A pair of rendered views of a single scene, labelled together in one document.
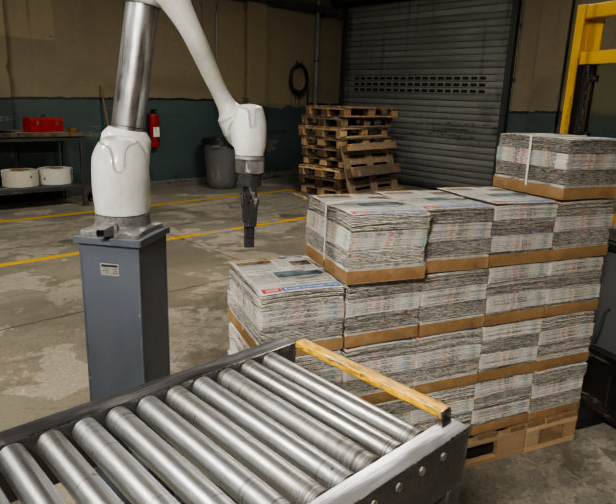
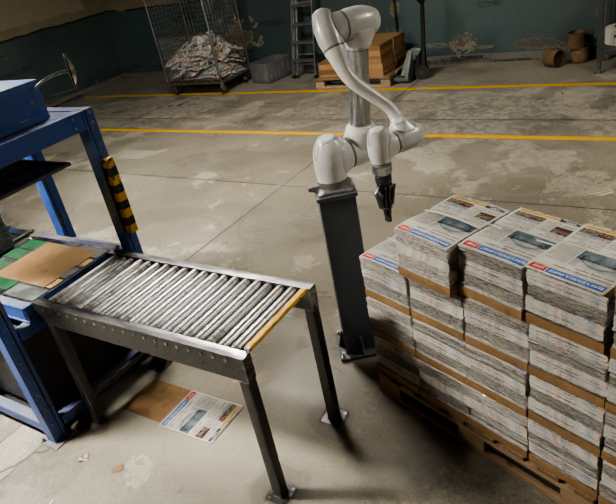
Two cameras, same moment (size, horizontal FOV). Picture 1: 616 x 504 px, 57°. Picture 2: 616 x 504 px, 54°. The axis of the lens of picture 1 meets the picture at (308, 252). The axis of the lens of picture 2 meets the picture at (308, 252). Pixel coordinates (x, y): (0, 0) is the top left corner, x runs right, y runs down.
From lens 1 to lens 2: 254 cm
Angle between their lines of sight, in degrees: 75
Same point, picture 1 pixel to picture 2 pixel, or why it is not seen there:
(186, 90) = not seen: outside the picture
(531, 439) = not seen: outside the picture
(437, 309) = (479, 330)
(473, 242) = (505, 291)
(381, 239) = (416, 253)
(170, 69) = not seen: outside the picture
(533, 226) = (576, 307)
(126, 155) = (318, 150)
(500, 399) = (557, 452)
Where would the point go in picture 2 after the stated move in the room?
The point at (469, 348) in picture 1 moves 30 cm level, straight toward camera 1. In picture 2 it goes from (513, 382) to (434, 390)
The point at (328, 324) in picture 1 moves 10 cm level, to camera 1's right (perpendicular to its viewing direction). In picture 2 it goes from (399, 294) to (408, 306)
